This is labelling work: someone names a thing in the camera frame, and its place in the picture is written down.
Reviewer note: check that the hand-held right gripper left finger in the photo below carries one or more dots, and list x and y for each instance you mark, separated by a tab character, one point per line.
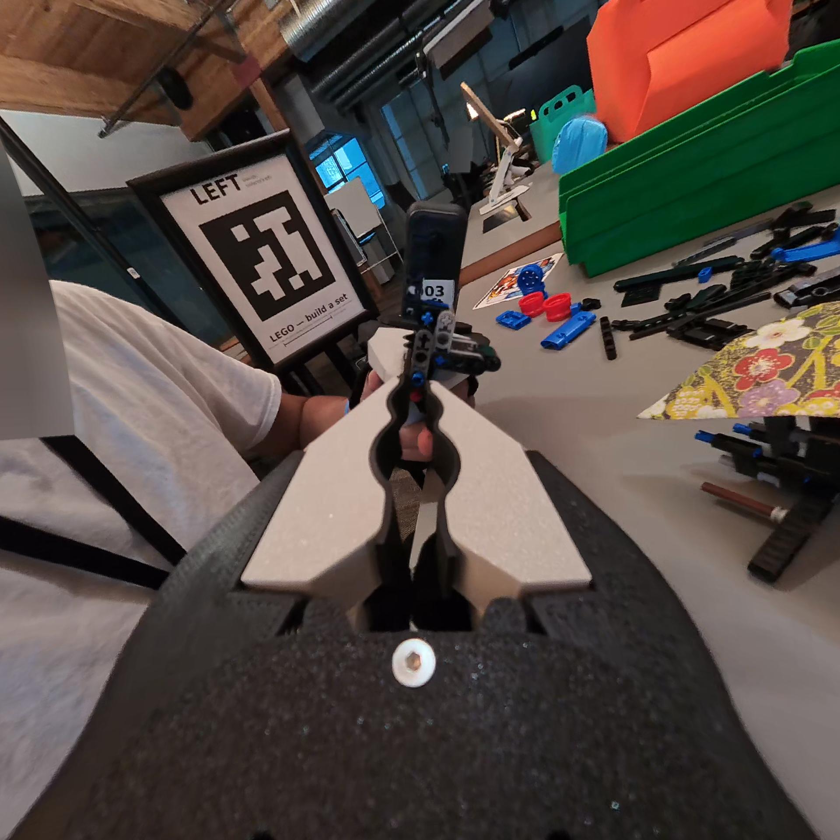
315	518

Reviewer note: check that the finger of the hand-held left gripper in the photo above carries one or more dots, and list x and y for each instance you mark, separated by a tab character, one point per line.
390	351
459	380

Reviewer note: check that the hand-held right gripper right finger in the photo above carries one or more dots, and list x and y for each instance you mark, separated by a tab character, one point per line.
518	518

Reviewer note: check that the small lego assembly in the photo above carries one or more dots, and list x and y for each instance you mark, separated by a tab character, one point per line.
426	348

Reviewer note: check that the person's left forearm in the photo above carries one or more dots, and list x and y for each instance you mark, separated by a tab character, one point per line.
308	423

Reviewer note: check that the blue lego wheel hub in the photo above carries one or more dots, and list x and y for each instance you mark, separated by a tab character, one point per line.
531	279

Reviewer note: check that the red lego wheel hub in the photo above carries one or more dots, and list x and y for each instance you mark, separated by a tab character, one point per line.
558	308
531	305

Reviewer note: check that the long blue lego panel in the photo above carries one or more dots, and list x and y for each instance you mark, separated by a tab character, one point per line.
568	330

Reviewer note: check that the black lego beam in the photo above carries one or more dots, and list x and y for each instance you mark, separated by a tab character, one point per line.
608	338

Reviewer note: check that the group of large lego pieces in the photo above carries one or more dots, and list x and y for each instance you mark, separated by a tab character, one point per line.
702	328

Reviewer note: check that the person's left hand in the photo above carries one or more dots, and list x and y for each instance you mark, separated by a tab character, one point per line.
417	443

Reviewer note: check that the colourful sticker sheet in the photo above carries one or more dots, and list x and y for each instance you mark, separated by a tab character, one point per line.
502	285

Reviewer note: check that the wooden board on stand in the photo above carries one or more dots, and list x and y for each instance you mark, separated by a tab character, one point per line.
485	115

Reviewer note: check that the black framed marker sign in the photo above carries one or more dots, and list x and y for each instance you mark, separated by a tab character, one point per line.
262	262

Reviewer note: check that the teal plastic basket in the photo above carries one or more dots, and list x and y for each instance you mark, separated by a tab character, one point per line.
544	124

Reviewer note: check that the light blue bag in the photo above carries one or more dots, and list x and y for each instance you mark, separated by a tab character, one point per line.
581	148

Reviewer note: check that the person's white shirt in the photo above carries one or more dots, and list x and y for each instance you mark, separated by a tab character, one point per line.
164	394

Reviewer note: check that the green plastic bin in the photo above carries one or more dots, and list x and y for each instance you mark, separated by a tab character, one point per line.
689	197

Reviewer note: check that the floral patterned cloth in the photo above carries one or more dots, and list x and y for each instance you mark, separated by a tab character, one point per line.
774	367

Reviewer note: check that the small blue lego frame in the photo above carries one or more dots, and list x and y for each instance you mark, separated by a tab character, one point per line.
512	319

